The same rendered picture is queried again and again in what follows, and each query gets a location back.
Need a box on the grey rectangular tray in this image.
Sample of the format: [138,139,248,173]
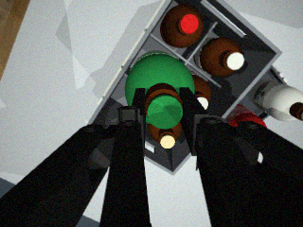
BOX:
[238,68,287,120]

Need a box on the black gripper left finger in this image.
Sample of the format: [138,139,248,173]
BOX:
[0,88,152,227]

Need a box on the brown glass bottle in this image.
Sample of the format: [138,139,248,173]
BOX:
[190,71,211,109]
[148,122,182,148]
[160,4,204,48]
[193,37,244,78]

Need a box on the green bottle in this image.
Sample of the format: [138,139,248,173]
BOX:
[125,51,195,130]

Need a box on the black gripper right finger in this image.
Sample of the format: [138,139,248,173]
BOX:
[179,87,303,227]

